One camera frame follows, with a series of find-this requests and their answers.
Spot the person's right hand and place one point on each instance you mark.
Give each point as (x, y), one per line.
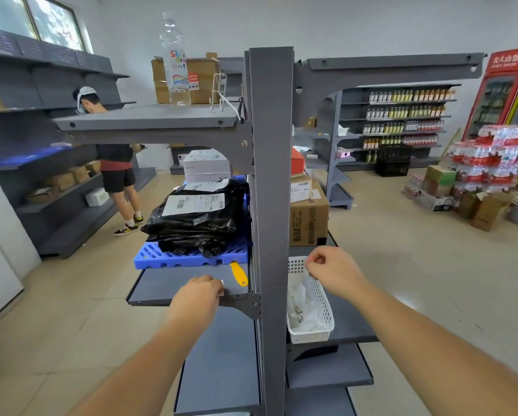
(337, 270)

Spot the person's left hand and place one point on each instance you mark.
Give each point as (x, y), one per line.
(196, 303)

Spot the grey metal gondola shelf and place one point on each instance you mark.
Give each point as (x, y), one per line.
(270, 168)

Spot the person's right forearm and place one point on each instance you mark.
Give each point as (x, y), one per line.
(436, 355)

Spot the person's left forearm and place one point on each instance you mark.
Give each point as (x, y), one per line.
(146, 376)

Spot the white plastic mesh basket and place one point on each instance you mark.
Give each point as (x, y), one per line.
(324, 307)

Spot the yellow plastic scraper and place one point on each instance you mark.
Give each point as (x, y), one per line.
(239, 275)

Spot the printed brown cardboard box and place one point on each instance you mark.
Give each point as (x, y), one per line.
(306, 225)

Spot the pile of white paper scraps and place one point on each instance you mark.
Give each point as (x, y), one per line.
(304, 316)

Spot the black plastic parcel bags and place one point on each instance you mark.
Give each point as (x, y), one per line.
(189, 229)

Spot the small labelled cardboard box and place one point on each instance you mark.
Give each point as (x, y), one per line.
(300, 190)

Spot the small shrink-wrapped bottle pack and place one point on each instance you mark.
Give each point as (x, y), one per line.
(413, 187)

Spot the red box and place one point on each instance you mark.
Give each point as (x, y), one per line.
(297, 162)

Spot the small pink box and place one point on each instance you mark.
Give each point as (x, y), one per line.
(344, 153)

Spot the white printed carton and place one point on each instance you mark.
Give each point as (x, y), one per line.
(434, 201)

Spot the black plastic crate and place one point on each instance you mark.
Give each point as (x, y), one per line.
(393, 162)

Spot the green cardboard box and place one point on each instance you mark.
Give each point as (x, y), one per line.
(441, 175)

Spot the white cardboard carton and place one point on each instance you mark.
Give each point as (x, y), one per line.
(207, 162)

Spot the small white box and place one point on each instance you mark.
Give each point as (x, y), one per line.
(97, 197)

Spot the small brown box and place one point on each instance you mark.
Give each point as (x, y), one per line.
(310, 123)

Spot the grey shelving with bottles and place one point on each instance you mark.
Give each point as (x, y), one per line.
(354, 108)

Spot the open brown cardboard box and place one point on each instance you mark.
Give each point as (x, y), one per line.
(490, 214)

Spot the rows of small bottles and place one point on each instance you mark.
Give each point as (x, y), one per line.
(397, 112)

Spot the stack of water bottle packs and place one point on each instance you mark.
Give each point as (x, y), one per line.
(488, 160)

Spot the flat open cardboard box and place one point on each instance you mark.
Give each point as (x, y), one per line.
(40, 196)

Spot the clear plastic water bottle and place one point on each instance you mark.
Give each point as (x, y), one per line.
(176, 82)

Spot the large brown cardboard box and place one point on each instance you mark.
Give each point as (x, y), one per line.
(207, 69)

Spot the red drinks fridge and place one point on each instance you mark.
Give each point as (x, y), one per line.
(506, 60)

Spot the dark framed window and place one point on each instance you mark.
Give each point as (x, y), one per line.
(55, 21)

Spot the grey wall shelving unit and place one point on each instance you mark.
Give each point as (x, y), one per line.
(55, 82)

